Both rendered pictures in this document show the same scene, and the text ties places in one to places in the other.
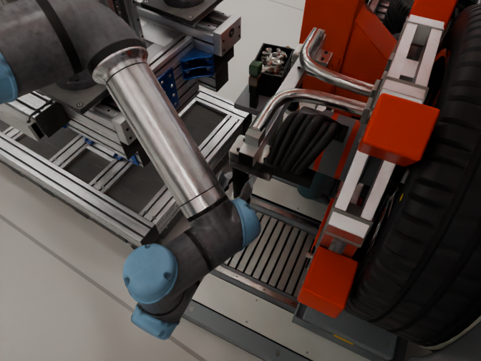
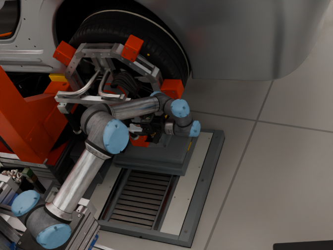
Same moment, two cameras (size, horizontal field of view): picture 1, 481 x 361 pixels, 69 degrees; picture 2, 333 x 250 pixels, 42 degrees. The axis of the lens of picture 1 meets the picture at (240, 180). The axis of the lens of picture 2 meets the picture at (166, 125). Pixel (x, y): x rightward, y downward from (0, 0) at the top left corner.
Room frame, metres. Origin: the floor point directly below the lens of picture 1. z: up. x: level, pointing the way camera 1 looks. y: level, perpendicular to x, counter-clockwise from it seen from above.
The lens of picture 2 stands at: (0.05, 1.47, 2.27)
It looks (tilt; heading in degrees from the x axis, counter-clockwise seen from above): 45 degrees down; 279
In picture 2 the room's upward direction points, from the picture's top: 21 degrees counter-clockwise
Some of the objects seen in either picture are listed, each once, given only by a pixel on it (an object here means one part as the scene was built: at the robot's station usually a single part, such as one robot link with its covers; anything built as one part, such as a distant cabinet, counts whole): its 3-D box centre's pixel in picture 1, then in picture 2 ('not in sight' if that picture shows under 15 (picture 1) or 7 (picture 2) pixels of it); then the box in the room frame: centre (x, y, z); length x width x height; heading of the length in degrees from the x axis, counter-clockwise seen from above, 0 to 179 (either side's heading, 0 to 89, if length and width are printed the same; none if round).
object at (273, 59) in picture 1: (271, 69); (14, 181); (1.25, -0.13, 0.51); 0.20 x 0.14 x 0.13; 161
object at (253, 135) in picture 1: (315, 107); (112, 79); (0.46, -0.13, 1.03); 0.19 x 0.18 x 0.11; 64
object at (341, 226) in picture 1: (367, 156); (116, 87); (0.50, -0.29, 0.85); 0.54 x 0.07 x 0.54; 154
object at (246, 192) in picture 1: (245, 190); (137, 119); (0.41, -0.01, 0.85); 0.09 x 0.03 x 0.06; 146
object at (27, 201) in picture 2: not in sight; (31, 209); (0.83, 0.46, 0.98); 0.13 x 0.12 x 0.14; 127
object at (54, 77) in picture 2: not in sight; (64, 71); (0.89, -0.76, 0.71); 0.14 x 0.14 x 0.05; 64
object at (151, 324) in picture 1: (164, 300); (187, 127); (0.18, 0.13, 0.85); 0.11 x 0.08 x 0.09; 154
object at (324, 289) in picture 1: (326, 281); (172, 89); (0.21, -0.15, 0.85); 0.09 x 0.08 x 0.07; 154
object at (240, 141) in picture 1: (254, 157); not in sight; (0.44, -0.03, 0.93); 0.09 x 0.05 x 0.05; 64
